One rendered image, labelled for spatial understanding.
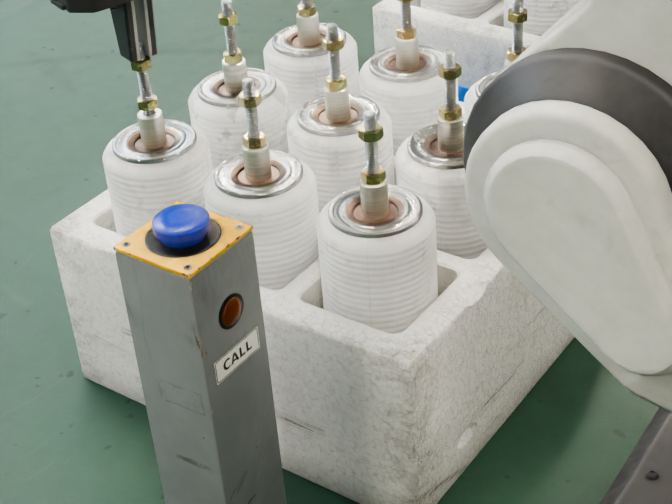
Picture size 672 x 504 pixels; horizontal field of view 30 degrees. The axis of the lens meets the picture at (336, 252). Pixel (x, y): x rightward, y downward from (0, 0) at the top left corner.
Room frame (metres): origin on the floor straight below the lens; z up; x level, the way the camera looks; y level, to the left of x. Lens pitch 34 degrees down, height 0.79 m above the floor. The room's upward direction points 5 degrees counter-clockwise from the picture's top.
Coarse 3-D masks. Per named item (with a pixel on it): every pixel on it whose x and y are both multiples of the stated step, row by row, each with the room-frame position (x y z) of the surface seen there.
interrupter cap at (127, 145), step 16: (128, 128) 1.01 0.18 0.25; (176, 128) 1.00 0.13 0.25; (192, 128) 1.00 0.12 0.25; (112, 144) 0.98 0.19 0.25; (128, 144) 0.98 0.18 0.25; (176, 144) 0.98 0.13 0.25; (192, 144) 0.97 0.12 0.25; (128, 160) 0.95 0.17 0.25; (144, 160) 0.95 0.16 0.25; (160, 160) 0.95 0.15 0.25
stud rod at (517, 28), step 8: (512, 0) 1.03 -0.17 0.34; (520, 0) 1.02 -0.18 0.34; (512, 8) 1.03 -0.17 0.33; (520, 8) 1.02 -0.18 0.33; (512, 24) 1.03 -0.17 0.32; (520, 24) 1.03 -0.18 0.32; (512, 32) 1.03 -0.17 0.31; (520, 32) 1.03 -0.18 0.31; (512, 40) 1.03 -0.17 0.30; (520, 40) 1.03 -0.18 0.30; (512, 48) 1.03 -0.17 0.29; (520, 48) 1.03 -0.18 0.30
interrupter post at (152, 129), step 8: (160, 112) 0.99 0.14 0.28; (144, 120) 0.98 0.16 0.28; (152, 120) 0.98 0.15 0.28; (160, 120) 0.98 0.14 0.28; (144, 128) 0.98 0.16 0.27; (152, 128) 0.98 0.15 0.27; (160, 128) 0.98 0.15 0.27; (144, 136) 0.98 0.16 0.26; (152, 136) 0.98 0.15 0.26; (160, 136) 0.98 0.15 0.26; (144, 144) 0.98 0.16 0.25; (152, 144) 0.98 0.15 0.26; (160, 144) 0.98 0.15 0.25
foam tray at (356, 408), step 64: (64, 256) 0.96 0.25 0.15; (448, 256) 0.87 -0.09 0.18; (128, 320) 0.92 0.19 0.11; (320, 320) 0.80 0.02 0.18; (448, 320) 0.79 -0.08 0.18; (512, 320) 0.87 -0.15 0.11; (128, 384) 0.93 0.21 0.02; (320, 384) 0.79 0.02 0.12; (384, 384) 0.75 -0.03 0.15; (448, 384) 0.78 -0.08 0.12; (512, 384) 0.87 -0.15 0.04; (320, 448) 0.79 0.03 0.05; (384, 448) 0.75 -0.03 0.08; (448, 448) 0.78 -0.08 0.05
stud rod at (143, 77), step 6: (138, 42) 0.99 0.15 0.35; (144, 54) 0.98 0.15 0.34; (138, 72) 0.98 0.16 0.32; (144, 72) 0.98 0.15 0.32; (138, 78) 0.98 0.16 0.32; (144, 78) 0.98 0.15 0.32; (144, 84) 0.98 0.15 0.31; (144, 90) 0.98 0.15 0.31; (150, 90) 0.99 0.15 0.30; (144, 96) 0.98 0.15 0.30; (150, 96) 0.98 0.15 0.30; (144, 114) 0.98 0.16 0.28; (150, 114) 0.98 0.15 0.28
